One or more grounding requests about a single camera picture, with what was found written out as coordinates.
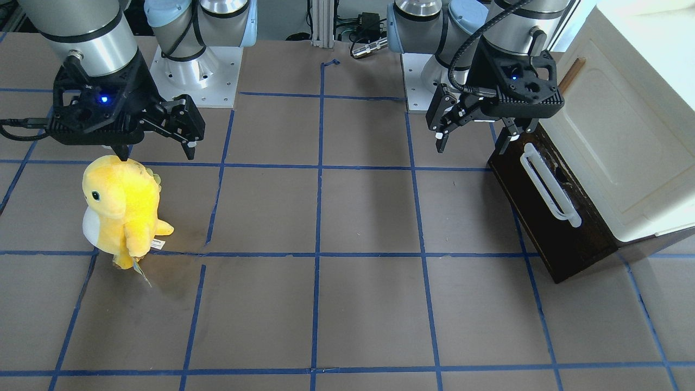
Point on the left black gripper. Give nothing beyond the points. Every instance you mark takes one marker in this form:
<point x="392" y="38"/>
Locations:
<point x="471" y="77"/>

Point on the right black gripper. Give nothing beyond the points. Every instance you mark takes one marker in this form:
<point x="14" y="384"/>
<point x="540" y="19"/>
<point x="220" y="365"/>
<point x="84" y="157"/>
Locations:
<point x="147" y="89"/>

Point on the white drawer handle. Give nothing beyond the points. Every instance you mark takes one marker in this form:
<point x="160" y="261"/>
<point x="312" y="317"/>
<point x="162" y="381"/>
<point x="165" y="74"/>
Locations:
<point x="548" y="187"/>

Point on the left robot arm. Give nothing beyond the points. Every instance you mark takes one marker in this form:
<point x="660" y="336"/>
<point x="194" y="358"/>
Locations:
<point x="452" y="32"/>

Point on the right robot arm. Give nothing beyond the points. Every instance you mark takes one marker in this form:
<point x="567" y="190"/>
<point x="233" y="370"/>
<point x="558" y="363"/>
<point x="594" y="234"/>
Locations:
<point x="99" y="34"/>

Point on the dark wooden drawer cabinet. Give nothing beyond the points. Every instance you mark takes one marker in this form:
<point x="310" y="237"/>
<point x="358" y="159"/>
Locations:
<point x="565" y="250"/>

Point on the yellow plush dinosaur toy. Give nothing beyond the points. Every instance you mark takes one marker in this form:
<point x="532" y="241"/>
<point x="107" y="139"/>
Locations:
<point x="122" y="209"/>

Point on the black power adapter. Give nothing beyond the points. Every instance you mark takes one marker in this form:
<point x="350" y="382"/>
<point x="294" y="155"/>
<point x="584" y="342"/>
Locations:
<point x="368" y="23"/>

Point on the cream plastic storage box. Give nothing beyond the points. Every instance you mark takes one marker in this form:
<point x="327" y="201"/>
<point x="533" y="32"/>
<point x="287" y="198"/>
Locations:
<point x="626" y="129"/>

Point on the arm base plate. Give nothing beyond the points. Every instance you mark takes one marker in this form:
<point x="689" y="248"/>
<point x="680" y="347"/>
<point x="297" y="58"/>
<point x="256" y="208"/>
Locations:
<point x="421" y="75"/>
<point x="211" y="80"/>

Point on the aluminium frame post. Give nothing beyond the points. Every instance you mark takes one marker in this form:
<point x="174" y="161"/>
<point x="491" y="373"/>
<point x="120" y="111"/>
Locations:
<point x="322" y="23"/>

